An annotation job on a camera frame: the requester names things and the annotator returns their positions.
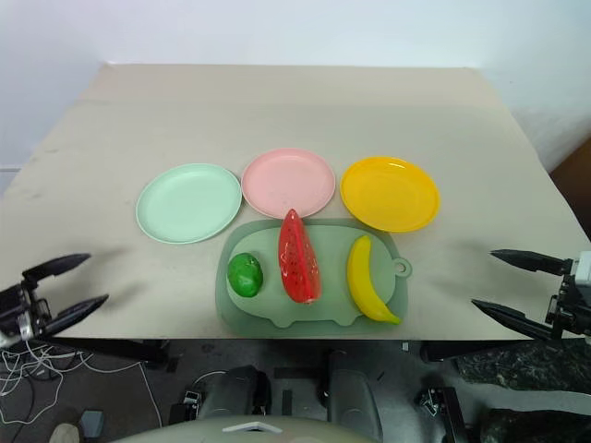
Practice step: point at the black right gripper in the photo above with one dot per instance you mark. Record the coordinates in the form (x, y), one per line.
(572, 309)

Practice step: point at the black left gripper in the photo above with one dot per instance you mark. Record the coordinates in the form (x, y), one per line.
(20, 309)

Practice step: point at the mint green round plate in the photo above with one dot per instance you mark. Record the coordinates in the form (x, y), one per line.
(187, 203)

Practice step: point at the yellow round plate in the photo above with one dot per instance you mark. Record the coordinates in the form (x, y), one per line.
(390, 194)

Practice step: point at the green lime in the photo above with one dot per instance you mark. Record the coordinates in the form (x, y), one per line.
(244, 275)

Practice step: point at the pink round plate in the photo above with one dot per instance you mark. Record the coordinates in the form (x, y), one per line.
(286, 182)

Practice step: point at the dark mottled rounded shape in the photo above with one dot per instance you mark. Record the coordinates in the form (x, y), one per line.
(526, 362)
(535, 427)

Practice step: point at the black table support bar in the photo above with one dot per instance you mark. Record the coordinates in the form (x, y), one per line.
(438, 351)

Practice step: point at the small grey box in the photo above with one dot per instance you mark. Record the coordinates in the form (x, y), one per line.
(91, 422)

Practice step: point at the beige shoe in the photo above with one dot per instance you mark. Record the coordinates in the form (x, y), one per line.
(64, 434)

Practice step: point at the black stand foot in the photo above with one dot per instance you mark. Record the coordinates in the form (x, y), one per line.
(443, 410)
(184, 408)

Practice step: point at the yellow toy banana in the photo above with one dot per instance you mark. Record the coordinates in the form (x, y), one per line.
(362, 281)

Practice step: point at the green pig-shaped cutting board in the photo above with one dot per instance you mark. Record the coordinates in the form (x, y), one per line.
(332, 300)

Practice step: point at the grey robot left leg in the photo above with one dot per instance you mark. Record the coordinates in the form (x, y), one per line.
(235, 390)

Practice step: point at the grey robot leg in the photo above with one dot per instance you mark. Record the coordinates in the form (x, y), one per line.
(353, 392)
(235, 390)

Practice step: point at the grey robot right leg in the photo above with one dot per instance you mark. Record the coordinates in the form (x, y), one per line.
(353, 392)

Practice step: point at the red watermelon slice toy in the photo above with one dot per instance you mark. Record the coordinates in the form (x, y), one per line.
(297, 263)

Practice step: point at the grey robot torso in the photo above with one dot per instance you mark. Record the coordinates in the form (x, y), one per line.
(249, 431)

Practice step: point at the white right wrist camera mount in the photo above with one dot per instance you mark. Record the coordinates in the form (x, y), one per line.
(583, 267)

